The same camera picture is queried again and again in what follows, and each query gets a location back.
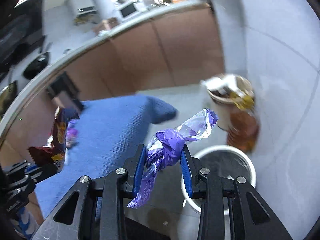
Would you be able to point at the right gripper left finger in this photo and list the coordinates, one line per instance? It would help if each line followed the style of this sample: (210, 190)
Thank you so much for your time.
(74, 215)

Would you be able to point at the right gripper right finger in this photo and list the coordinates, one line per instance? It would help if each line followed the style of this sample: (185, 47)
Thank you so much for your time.
(250, 216)

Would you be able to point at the red snack wrapper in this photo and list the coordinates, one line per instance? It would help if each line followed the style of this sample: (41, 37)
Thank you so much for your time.
(55, 153)

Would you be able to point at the large purple plastic wrapper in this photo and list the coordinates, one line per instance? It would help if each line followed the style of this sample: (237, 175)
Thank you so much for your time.
(166, 149)

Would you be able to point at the white round trash bin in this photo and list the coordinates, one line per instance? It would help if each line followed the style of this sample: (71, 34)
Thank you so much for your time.
(224, 161)

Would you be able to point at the brown kitchen cabinet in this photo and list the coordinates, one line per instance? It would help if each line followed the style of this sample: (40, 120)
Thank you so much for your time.
(170, 46)

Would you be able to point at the small crumpled purple wrapper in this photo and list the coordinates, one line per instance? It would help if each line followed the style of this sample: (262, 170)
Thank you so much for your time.
(71, 134)

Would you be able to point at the blue fuzzy table cloth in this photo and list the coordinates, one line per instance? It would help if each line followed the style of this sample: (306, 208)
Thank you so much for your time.
(109, 132)

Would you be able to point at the brown oil bottle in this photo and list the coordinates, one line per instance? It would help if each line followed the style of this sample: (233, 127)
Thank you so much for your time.
(243, 130)

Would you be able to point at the brass wok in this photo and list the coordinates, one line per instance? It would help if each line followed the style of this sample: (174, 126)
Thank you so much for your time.
(8, 95)

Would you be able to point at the steel electric kettle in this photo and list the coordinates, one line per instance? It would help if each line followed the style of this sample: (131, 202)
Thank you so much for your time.
(64, 93)

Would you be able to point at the beige full waste bucket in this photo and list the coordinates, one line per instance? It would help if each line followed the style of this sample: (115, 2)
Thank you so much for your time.
(222, 92)

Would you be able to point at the black frying pan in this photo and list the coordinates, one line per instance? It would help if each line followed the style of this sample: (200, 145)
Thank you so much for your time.
(39, 63)

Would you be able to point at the black range hood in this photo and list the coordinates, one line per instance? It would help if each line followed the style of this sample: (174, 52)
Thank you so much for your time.
(23, 34)

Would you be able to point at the brown box on counter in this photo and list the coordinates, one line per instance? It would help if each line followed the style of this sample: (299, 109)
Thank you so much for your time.
(106, 24)

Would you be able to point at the white water heater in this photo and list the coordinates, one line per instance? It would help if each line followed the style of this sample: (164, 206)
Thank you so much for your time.
(81, 7)

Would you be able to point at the white microwave oven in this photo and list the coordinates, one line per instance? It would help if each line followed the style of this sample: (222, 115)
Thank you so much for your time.
(129, 9)

